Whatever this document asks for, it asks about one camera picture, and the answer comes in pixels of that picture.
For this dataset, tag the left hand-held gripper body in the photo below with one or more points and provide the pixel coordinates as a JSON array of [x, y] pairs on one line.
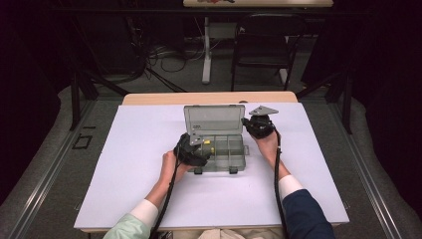
[[190, 154]]

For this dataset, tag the pale box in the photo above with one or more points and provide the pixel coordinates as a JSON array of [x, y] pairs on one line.
[[222, 30]]

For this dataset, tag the metal floor rail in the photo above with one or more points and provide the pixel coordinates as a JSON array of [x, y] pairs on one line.
[[53, 172], [363, 172]]

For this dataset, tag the black curtain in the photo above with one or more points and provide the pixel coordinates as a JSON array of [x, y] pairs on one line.
[[23, 99], [391, 99]]

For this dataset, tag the person's left hand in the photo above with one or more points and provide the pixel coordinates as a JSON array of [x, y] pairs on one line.
[[170, 167]]

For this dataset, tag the beige desk with white legs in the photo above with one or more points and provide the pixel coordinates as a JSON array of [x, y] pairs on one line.
[[265, 3]]

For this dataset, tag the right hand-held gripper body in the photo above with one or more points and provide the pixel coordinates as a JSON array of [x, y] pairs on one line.
[[260, 126]]

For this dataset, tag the smoky clear plastic organizer box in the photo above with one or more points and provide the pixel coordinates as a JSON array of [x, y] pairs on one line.
[[215, 119]]

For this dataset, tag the person's beige clothing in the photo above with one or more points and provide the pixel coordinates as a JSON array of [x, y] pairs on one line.
[[229, 234]]

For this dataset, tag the dark table grommet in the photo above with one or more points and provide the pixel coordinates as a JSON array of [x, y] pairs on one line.
[[243, 101]]

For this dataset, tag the person's right hand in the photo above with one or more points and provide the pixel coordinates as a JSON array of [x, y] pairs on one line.
[[268, 147]]

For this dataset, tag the small yellow plastic part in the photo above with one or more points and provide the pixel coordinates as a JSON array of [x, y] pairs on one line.
[[207, 142]]

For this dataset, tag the black tripod leg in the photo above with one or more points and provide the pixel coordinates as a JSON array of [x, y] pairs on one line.
[[166, 81]]

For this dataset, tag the wooden table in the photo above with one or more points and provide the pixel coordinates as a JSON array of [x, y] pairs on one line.
[[199, 98]]

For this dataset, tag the black chair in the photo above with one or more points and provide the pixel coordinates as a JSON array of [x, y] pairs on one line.
[[262, 46]]

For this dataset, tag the black metal stand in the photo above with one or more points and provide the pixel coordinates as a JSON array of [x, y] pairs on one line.
[[347, 106], [75, 99]]

